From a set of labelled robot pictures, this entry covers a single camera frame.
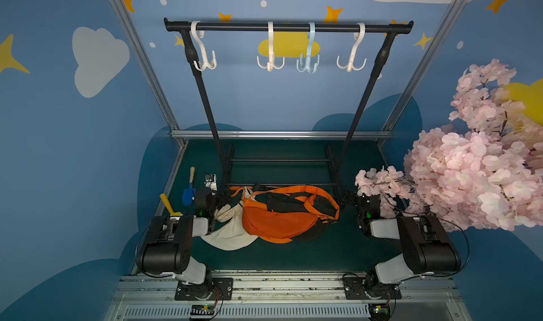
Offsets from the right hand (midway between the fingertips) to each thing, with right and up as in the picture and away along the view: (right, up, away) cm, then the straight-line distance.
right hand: (362, 185), depth 94 cm
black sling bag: (-26, -7, +3) cm, 27 cm away
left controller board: (-65, -41, -21) cm, 80 cm away
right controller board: (-3, -42, -21) cm, 47 cm away
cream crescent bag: (-58, -19, -8) cm, 62 cm away
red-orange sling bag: (-39, -15, -11) cm, 44 cm away
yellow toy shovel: (-86, -12, -2) cm, 87 cm away
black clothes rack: (-66, +15, +20) cm, 71 cm away
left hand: (-66, 0, 0) cm, 66 cm away
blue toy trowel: (-81, -5, +6) cm, 82 cm away
